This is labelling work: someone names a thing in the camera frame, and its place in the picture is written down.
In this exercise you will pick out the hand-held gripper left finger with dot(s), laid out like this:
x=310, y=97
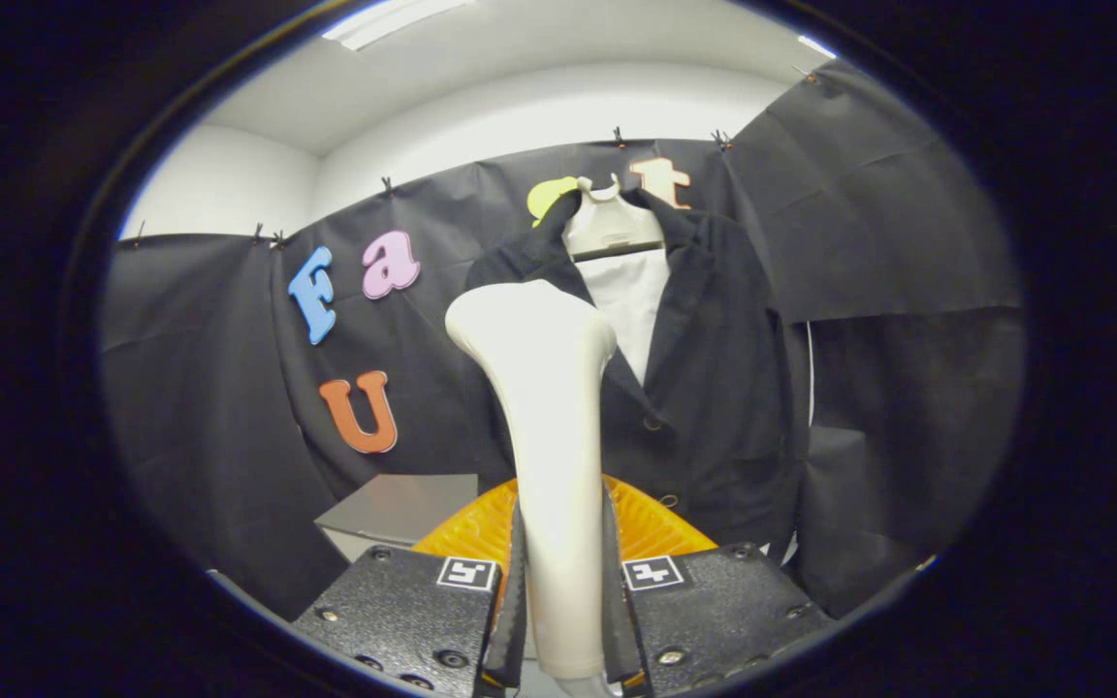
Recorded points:
x=403, y=611

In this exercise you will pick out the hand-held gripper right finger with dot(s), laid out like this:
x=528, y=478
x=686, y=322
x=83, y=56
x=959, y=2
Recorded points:
x=714, y=611

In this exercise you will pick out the black jacket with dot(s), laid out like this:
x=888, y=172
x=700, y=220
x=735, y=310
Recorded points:
x=714, y=388

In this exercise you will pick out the white garment steamer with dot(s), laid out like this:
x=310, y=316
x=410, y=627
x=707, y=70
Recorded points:
x=554, y=436

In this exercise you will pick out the grey drawer cabinet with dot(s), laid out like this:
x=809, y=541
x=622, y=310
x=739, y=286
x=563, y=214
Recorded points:
x=394, y=509

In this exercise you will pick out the black backdrop cloth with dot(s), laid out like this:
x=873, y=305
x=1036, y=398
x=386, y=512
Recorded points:
x=209, y=388

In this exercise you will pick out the white mannequin torso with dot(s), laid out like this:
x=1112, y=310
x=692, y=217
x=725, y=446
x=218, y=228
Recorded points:
x=631, y=301

